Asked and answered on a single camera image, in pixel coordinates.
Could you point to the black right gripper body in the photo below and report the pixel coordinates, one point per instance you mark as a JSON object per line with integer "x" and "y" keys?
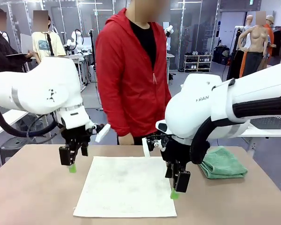
{"x": 175, "y": 154}

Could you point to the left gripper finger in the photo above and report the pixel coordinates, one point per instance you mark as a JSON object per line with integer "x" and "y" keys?
{"x": 84, "y": 148}
{"x": 67, "y": 155}

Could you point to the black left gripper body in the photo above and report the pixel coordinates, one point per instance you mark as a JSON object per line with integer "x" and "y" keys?
{"x": 75, "y": 137}

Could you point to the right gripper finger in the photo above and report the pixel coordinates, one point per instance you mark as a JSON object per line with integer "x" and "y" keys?
{"x": 181, "y": 181}
{"x": 170, "y": 170}

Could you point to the green towel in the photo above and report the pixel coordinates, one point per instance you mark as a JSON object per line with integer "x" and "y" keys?
{"x": 224, "y": 164}

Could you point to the white towel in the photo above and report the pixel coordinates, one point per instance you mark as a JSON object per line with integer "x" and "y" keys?
{"x": 126, "y": 187}

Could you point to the dark grey mesh basket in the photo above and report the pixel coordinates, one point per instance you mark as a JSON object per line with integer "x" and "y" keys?
{"x": 271, "y": 123}

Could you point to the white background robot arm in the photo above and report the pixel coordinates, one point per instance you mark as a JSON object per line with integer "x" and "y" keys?
{"x": 169, "y": 30}
{"x": 75, "y": 39}

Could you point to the person's right forearm red sleeve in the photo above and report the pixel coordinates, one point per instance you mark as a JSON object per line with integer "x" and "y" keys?
{"x": 112, "y": 117}

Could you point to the person's left forearm red sleeve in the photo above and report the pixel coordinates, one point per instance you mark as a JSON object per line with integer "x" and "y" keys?
{"x": 166, "y": 100}

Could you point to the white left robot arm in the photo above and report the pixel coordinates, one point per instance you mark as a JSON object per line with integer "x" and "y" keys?
{"x": 37, "y": 89}

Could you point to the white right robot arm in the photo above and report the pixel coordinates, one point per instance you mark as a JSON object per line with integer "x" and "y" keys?
{"x": 189, "y": 105}

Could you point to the person's right hand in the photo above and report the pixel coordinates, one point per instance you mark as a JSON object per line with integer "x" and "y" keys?
{"x": 126, "y": 140}

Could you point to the black plastic stool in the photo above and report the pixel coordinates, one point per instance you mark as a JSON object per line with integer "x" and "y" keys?
{"x": 14, "y": 143}

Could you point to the white floor cabinet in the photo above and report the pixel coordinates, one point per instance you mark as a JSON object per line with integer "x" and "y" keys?
{"x": 92, "y": 73}

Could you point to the person in red jacket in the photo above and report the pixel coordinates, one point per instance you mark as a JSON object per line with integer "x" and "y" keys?
{"x": 126, "y": 82}

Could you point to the white robot workbench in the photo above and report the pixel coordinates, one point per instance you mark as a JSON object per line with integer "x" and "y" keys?
{"x": 84, "y": 61}

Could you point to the black pole stand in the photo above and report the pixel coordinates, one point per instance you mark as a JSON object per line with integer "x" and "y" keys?
{"x": 92, "y": 51}

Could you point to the wooden shoe shelf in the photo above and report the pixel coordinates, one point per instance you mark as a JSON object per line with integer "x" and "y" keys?
{"x": 199, "y": 63}

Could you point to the black tripod stand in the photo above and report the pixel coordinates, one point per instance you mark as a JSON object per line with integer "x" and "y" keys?
{"x": 49, "y": 44}

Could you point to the person in cream t-shirt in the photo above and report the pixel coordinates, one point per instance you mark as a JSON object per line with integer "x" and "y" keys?
{"x": 43, "y": 44}

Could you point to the grey laptop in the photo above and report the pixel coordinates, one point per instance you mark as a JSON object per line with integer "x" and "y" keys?
{"x": 25, "y": 43}

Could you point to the hanging black trousers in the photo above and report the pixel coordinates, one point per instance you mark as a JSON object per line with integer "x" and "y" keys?
{"x": 235, "y": 65}

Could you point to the black suitcases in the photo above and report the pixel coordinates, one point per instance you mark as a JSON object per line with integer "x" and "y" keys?
{"x": 221, "y": 55}

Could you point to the person in black hoodie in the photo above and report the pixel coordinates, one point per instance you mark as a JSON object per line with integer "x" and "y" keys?
{"x": 2, "y": 54}

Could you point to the skin-tone mannequin grey trousers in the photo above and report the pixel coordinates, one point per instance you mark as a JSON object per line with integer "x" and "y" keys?
{"x": 256, "y": 39}

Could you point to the white mannequin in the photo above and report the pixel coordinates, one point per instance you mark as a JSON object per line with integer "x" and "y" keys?
{"x": 248, "y": 23}

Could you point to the mannequin with beige hat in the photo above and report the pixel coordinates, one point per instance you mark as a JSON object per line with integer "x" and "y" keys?
{"x": 269, "y": 21}

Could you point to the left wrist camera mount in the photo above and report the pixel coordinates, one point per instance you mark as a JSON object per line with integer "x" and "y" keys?
{"x": 103, "y": 132}

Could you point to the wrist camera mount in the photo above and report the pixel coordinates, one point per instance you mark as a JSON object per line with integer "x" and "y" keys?
{"x": 146, "y": 147}
{"x": 103, "y": 132}

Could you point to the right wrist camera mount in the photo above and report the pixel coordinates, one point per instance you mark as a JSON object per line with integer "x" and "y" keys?
{"x": 146, "y": 147}

